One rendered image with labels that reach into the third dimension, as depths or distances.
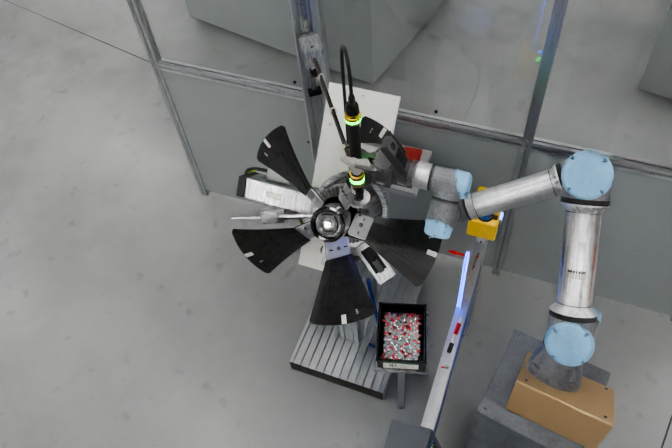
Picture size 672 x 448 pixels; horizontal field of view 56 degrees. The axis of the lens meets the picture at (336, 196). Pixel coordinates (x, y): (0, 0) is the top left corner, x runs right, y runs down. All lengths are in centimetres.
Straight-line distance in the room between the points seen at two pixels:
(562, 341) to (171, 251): 242
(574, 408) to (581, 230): 47
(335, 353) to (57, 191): 203
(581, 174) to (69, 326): 271
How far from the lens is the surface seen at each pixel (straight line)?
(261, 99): 293
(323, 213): 203
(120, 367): 338
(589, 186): 164
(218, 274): 347
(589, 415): 184
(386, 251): 202
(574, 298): 170
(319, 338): 310
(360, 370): 305
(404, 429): 172
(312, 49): 226
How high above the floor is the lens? 287
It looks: 52 degrees down
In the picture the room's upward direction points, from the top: 7 degrees counter-clockwise
